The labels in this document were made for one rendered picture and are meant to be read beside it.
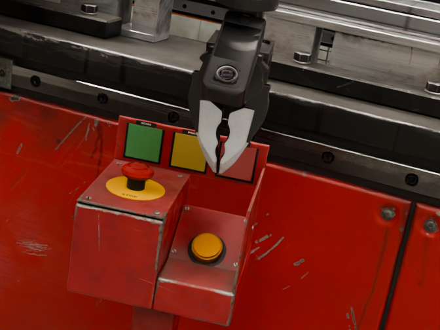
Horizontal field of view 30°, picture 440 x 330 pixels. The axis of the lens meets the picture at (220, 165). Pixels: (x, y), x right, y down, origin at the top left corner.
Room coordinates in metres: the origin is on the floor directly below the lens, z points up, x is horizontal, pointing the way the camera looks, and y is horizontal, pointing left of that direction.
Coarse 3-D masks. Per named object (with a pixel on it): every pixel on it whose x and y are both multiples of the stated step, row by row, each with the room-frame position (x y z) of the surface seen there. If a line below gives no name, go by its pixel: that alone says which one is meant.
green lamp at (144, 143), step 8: (128, 128) 1.01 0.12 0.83; (136, 128) 1.01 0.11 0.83; (144, 128) 1.01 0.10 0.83; (152, 128) 1.01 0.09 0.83; (128, 136) 1.01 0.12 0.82; (136, 136) 1.01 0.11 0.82; (144, 136) 1.01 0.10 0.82; (152, 136) 1.01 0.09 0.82; (160, 136) 1.01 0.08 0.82; (128, 144) 1.01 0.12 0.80; (136, 144) 1.01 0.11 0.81; (144, 144) 1.01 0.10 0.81; (152, 144) 1.01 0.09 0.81; (128, 152) 1.01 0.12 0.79; (136, 152) 1.01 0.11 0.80; (144, 152) 1.01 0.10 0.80; (152, 152) 1.01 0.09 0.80; (152, 160) 1.01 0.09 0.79
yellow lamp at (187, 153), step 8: (176, 136) 1.01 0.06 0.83; (184, 136) 1.00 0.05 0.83; (192, 136) 1.00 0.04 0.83; (176, 144) 1.01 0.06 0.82; (184, 144) 1.00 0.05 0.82; (192, 144) 1.00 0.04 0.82; (176, 152) 1.00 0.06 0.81; (184, 152) 1.00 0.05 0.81; (192, 152) 1.00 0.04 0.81; (200, 152) 1.00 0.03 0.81; (176, 160) 1.00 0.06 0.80; (184, 160) 1.00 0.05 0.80; (192, 160) 1.00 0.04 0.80; (200, 160) 1.00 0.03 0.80; (192, 168) 1.00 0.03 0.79; (200, 168) 1.00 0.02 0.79
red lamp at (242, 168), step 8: (224, 144) 1.00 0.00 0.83; (248, 152) 0.99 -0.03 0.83; (240, 160) 1.00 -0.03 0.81; (248, 160) 0.99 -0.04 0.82; (232, 168) 1.00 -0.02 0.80; (240, 168) 1.00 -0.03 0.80; (248, 168) 0.99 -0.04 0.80; (232, 176) 1.00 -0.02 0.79; (240, 176) 1.00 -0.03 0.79; (248, 176) 0.99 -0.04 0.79
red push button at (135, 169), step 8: (128, 168) 0.91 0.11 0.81; (136, 168) 0.92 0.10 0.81; (144, 168) 0.92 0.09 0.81; (152, 168) 0.93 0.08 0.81; (128, 176) 0.91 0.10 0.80; (136, 176) 0.91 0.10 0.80; (144, 176) 0.91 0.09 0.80; (152, 176) 0.92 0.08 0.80; (128, 184) 0.92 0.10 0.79; (136, 184) 0.92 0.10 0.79; (144, 184) 0.92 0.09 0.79
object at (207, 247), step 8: (200, 240) 0.92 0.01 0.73; (208, 240) 0.92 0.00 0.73; (216, 240) 0.92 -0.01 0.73; (192, 248) 0.91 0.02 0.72; (200, 248) 0.91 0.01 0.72; (208, 248) 0.91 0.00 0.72; (216, 248) 0.91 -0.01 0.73; (200, 256) 0.90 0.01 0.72; (208, 256) 0.90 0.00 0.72; (216, 256) 0.90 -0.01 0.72
